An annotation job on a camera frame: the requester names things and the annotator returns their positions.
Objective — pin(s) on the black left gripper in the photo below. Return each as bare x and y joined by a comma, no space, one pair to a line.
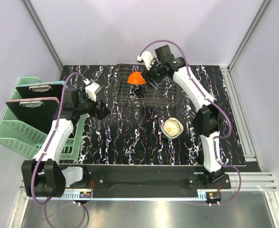
101,112

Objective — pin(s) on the black marble pattern mat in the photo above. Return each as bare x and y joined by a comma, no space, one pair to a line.
131,134

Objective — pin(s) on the pink edged black clipboard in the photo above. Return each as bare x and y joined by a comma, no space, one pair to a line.
36,112

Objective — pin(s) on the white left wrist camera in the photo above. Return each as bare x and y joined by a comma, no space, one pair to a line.
92,89

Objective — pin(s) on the blue edged black clipboard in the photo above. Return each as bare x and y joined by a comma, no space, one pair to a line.
37,89

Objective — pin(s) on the grey wire dish rack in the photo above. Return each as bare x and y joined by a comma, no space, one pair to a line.
167,92

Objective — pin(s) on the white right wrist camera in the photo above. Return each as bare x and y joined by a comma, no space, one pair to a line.
146,57

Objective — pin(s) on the aluminium frame rail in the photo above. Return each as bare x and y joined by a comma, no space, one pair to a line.
245,182

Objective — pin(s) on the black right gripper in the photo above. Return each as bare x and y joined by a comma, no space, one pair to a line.
149,73

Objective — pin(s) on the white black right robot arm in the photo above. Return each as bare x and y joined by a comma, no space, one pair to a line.
207,120

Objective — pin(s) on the orange bowl white inside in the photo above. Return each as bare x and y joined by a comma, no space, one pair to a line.
135,78

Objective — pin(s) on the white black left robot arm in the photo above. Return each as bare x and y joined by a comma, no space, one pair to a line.
42,175

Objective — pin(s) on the yellow floral scalloped bowl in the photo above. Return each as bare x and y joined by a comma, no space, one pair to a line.
172,128

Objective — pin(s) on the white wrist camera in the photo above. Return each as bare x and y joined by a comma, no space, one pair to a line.
146,57
92,89

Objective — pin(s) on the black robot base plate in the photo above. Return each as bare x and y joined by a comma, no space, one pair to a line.
188,180

